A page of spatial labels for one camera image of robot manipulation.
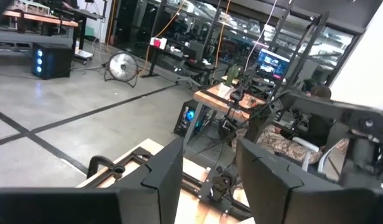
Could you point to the red white box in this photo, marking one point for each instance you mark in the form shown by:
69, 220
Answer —
158, 42

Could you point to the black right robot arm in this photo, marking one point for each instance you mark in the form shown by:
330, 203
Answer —
328, 107

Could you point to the green cactus white pot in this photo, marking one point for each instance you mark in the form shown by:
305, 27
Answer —
232, 76

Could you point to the black desk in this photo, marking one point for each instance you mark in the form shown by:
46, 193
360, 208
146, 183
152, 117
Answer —
179, 59

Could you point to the black computer tower blue lights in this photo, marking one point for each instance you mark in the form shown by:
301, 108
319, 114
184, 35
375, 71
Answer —
51, 60

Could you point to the round floor fan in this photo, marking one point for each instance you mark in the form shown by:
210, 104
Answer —
122, 67

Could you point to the person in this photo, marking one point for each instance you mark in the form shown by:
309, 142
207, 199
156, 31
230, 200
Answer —
316, 130

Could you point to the black aluminium rig posts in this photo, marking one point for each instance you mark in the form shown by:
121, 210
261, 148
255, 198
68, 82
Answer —
303, 53

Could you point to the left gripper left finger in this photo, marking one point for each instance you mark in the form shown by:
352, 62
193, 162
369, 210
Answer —
160, 174

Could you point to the wooden workbench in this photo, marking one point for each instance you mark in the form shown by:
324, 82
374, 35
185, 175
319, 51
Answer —
39, 18

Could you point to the wooden table grey legs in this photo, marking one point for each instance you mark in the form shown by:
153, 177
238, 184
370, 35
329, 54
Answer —
222, 105

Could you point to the black table clamp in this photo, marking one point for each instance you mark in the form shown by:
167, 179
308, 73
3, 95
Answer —
98, 162

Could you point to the white chair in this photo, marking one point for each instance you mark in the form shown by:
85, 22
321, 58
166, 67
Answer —
306, 144

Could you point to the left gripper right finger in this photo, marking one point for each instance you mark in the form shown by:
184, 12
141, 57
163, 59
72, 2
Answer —
272, 186

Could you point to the lit computer monitor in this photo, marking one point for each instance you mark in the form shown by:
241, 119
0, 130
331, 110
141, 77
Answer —
272, 65

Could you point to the black aluminium table frame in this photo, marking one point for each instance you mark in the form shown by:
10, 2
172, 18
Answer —
207, 193

